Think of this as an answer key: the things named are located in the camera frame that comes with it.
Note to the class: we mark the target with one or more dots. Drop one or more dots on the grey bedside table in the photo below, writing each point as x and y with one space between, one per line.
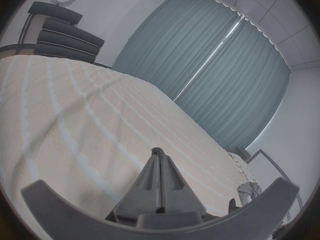
241 154

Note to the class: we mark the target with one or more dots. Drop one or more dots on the white printed pillow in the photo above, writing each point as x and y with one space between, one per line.
241 167

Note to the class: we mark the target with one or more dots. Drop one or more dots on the black T-shirt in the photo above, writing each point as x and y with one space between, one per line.
232 206

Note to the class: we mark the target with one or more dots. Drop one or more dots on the blue-green curtain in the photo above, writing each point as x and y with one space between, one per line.
237 84
175 46

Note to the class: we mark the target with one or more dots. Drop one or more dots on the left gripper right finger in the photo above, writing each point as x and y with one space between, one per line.
177 191

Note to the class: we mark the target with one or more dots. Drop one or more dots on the black chest of drawers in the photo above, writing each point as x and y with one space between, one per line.
65 39

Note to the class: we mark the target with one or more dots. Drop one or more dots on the bed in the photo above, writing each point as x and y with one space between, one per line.
75 109

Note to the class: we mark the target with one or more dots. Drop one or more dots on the pile of clothes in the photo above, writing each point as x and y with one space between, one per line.
247 191

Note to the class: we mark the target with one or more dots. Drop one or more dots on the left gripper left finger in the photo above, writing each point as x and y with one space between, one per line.
142 191

